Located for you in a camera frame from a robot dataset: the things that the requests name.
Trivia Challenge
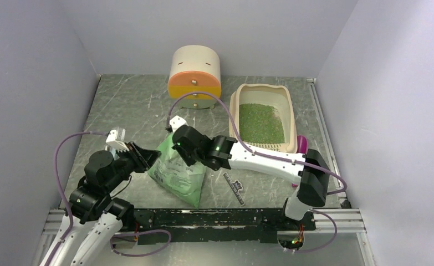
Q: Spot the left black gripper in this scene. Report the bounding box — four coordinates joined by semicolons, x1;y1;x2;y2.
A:
104;140;161;191

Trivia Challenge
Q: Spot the green litter bag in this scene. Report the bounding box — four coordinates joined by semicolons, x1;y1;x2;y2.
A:
147;135;206;208

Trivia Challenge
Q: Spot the magenta plastic scoop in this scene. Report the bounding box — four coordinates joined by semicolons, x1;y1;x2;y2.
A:
292;135;309;188

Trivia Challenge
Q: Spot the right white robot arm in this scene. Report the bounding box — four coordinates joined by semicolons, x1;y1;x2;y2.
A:
167;124;329;229

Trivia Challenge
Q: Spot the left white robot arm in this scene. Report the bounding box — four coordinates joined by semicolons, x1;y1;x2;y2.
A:
41;142;161;265

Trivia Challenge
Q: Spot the beige litter box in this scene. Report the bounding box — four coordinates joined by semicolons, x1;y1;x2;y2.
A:
229;84;298;153

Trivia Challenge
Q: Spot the beige orange drawer cabinet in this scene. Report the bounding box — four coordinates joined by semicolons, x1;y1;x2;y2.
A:
168;45;222;109

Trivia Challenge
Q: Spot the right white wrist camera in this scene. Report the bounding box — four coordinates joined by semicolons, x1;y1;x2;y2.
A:
165;115;187;133

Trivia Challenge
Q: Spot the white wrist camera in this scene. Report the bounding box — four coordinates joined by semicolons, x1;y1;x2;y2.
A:
165;115;187;133
106;127;129;152

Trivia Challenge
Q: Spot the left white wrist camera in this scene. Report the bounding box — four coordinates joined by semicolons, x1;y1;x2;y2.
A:
106;127;129;152

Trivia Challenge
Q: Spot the black mounting rail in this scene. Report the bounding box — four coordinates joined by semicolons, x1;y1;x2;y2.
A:
129;208;316;244

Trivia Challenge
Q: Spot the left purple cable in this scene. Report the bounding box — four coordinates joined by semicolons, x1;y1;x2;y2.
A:
44;131;172;266

